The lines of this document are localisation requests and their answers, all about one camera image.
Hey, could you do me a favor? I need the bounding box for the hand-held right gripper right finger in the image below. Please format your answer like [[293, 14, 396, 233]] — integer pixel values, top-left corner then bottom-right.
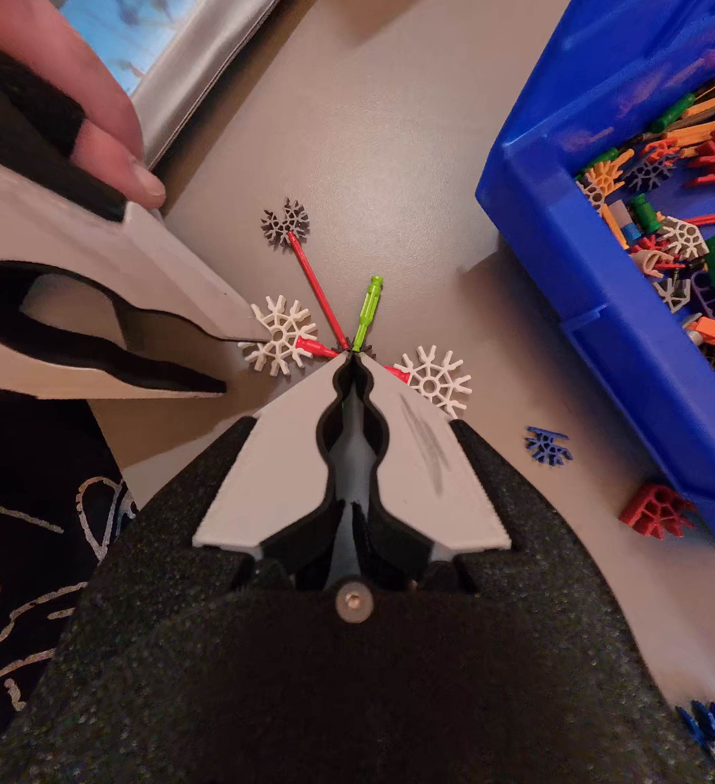
[[357, 354, 511, 560]]

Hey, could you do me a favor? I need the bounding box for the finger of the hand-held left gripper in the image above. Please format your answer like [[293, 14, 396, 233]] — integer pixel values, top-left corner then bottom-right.
[[0, 147, 270, 351], [0, 288, 228, 401]]

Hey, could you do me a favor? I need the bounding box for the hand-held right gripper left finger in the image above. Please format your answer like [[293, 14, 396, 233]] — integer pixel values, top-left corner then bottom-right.
[[193, 354, 354, 556]]

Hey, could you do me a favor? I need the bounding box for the white snowflake connector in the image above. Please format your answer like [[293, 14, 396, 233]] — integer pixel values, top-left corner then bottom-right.
[[239, 295, 319, 376], [393, 345, 473, 417]]

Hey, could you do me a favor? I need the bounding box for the dark grey snowflake connector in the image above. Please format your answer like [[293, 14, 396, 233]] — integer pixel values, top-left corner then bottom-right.
[[261, 197, 311, 247]]

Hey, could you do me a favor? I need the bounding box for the long red rod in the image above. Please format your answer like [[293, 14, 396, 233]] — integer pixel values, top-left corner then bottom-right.
[[288, 232, 349, 353]]

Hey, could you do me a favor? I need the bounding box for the blue plastic bin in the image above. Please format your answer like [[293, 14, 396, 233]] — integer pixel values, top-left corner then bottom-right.
[[475, 0, 715, 583]]

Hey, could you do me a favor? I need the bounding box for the pile of colourful construction pieces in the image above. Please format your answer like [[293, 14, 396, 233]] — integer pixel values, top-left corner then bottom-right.
[[575, 58, 715, 417]]

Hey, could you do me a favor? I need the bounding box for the person's left hand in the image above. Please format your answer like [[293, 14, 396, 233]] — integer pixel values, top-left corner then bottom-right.
[[0, 0, 167, 212]]

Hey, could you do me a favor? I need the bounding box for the blue snowflake connector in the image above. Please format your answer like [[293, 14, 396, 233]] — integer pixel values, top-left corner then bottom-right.
[[524, 427, 574, 468]]

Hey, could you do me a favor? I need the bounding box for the person's dark printed t-shirt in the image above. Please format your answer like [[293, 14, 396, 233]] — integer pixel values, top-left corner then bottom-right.
[[0, 392, 138, 754]]

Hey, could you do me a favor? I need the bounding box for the red fan-shaped connector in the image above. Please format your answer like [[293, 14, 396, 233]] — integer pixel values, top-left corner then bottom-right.
[[619, 484, 696, 541]]

